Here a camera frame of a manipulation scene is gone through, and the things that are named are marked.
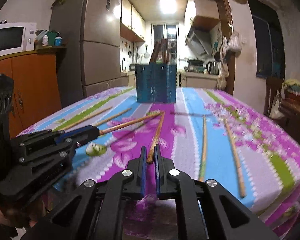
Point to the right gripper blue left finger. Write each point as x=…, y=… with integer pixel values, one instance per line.
x=95, y=210

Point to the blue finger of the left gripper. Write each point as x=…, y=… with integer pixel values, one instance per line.
x=32, y=177
x=88, y=133

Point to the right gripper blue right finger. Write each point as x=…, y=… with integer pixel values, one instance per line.
x=205, y=210

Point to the wooden chopstick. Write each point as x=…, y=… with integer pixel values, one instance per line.
x=129, y=123
x=96, y=124
x=204, y=151
x=164, y=49
x=155, y=52
x=150, y=157
x=241, y=185
x=65, y=127

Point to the kitchen window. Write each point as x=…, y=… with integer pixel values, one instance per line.
x=167, y=35

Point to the person left hand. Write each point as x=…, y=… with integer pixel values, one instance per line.
x=27, y=216

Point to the orange wooden cabinet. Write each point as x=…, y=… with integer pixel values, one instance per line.
x=36, y=93

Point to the floral striped tablecloth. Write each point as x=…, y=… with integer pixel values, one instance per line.
x=270, y=158

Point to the metal perforated utensil holder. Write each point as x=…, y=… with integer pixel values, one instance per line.
x=156, y=83

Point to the white bottle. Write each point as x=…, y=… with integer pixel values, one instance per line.
x=45, y=40

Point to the green container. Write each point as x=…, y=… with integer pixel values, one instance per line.
x=51, y=37

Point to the white microwave oven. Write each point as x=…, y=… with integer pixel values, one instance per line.
x=17, y=37

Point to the brown refrigerator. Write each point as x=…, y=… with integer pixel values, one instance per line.
x=90, y=30

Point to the dark wooden side table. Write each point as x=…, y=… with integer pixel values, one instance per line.
x=292, y=114

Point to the black wok on stove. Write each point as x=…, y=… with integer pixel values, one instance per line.
x=194, y=62

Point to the steel electric kettle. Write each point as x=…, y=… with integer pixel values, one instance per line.
x=212, y=68

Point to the wooden chair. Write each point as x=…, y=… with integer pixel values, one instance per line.
x=273, y=89

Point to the flower pot with cloth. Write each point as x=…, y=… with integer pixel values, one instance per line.
x=291, y=89

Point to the range hood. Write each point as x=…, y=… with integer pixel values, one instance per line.
x=199, y=42

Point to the white hanging plastic bag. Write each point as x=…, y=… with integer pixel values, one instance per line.
x=234, y=43

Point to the dark night window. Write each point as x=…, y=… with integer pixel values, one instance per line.
x=269, y=41

